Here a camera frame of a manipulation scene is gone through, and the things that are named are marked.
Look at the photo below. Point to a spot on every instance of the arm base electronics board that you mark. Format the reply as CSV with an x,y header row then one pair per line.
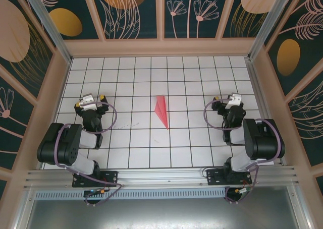
x,y
239,192
94,192

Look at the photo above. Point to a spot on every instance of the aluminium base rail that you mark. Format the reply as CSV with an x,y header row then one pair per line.
x,y
161,174

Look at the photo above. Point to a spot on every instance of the aluminium side rail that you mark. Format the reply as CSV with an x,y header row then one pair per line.
x,y
258,87

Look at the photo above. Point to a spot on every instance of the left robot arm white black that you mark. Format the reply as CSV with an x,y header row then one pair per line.
x,y
68,145

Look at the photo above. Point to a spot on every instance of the aluminium frame post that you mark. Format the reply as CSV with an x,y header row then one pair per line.
x,y
49,24
264,24

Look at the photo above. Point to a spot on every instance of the pink paper sheet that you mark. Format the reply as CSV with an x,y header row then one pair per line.
x,y
161,110

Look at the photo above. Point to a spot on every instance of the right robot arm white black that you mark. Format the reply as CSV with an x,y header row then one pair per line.
x,y
260,143

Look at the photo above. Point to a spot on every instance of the grey metal panel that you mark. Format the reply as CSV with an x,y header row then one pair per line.
x,y
161,214

